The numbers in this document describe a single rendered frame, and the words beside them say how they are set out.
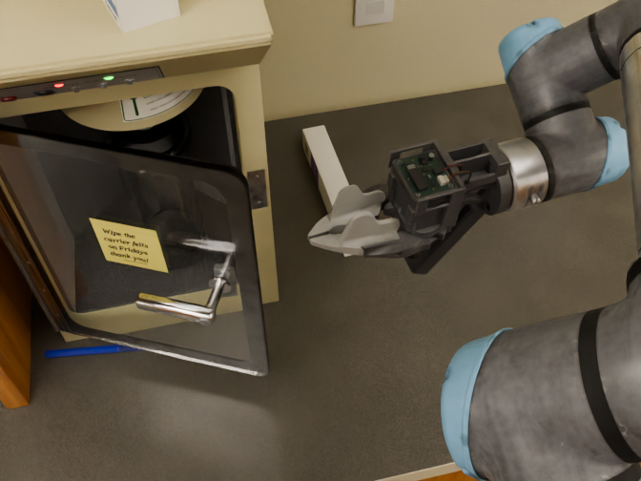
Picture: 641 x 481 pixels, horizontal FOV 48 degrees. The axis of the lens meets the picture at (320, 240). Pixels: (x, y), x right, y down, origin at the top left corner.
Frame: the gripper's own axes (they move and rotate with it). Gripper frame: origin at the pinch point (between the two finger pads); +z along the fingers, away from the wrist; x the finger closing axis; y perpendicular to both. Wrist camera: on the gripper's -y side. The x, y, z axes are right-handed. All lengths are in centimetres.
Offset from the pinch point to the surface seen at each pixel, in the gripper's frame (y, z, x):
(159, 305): -6.8, 17.7, -2.0
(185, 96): 4.7, 8.8, -20.4
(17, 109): 9.5, 25.8, -18.7
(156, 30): 23.3, 11.7, -8.5
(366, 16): -17, -29, -54
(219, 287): -6.9, 10.9, -2.2
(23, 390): -31, 38, -10
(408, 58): -28, -38, -53
